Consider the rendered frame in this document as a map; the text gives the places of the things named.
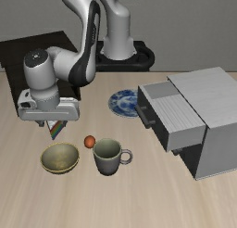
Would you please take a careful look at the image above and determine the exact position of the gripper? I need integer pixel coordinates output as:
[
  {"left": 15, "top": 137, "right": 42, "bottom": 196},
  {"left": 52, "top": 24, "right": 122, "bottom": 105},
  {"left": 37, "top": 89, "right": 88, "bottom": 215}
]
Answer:
[{"left": 17, "top": 88, "right": 81, "bottom": 128}]

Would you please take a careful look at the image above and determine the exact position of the rainbow cake wedge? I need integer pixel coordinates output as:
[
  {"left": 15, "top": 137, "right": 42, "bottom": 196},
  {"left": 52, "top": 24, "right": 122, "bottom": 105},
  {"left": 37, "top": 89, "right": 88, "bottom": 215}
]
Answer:
[{"left": 45, "top": 120, "right": 67, "bottom": 141}]

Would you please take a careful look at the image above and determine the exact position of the blue and white plate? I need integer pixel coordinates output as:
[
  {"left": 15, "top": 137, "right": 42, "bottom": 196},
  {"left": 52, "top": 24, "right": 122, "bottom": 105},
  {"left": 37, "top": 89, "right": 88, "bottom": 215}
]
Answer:
[{"left": 107, "top": 88, "right": 140, "bottom": 119}]

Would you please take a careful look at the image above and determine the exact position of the olive green bowl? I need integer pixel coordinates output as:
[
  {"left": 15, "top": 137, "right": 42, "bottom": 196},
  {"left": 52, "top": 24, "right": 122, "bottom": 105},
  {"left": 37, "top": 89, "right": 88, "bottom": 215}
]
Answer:
[{"left": 40, "top": 141, "right": 81, "bottom": 175}]

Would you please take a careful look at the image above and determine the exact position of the small orange fruit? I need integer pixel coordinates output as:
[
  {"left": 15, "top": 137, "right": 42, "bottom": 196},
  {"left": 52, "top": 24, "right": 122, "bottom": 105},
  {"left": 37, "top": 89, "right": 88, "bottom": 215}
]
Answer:
[{"left": 83, "top": 134, "right": 97, "bottom": 149}]

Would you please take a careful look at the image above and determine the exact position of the grey-green mug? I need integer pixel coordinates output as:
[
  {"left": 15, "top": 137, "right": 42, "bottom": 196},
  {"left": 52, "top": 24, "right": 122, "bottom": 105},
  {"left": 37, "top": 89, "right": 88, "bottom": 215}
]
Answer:
[{"left": 92, "top": 137, "right": 134, "bottom": 177}]

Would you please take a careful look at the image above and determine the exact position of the dark slatted rack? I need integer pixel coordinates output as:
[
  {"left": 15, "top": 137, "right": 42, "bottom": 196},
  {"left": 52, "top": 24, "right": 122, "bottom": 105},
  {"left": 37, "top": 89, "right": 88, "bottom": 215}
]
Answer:
[{"left": 0, "top": 30, "right": 82, "bottom": 113}]

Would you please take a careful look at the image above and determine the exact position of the grey cabinet drawer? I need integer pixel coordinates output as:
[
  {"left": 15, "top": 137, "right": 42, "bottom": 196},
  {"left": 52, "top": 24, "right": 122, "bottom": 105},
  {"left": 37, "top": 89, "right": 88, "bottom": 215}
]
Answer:
[{"left": 136, "top": 80, "right": 207, "bottom": 153}]

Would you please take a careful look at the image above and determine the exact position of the grey cabinet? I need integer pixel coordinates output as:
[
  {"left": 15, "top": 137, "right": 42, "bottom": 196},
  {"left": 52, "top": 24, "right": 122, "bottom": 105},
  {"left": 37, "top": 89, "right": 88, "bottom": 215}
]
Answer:
[{"left": 166, "top": 66, "right": 237, "bottom": 181}]

